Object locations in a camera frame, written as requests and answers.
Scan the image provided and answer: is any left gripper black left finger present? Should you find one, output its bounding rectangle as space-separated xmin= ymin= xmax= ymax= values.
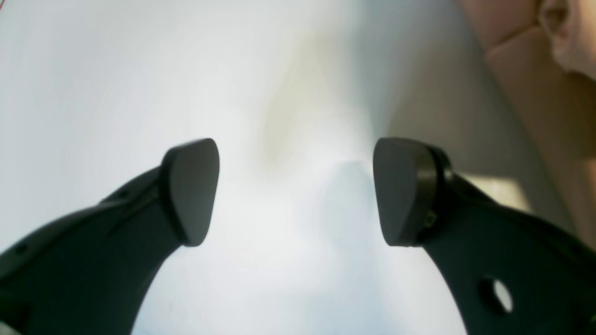
xmin=0 ymin=139 xmax=220 ymax=335

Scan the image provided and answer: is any peach orange T-shirt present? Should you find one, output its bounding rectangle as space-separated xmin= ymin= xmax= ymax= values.
xmin=458 ymin=0 xmax=595 ymax=248

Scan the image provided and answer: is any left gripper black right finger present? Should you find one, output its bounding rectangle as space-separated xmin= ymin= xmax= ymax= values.
xmin=372 ymin=138 xmax=596 ymax=335

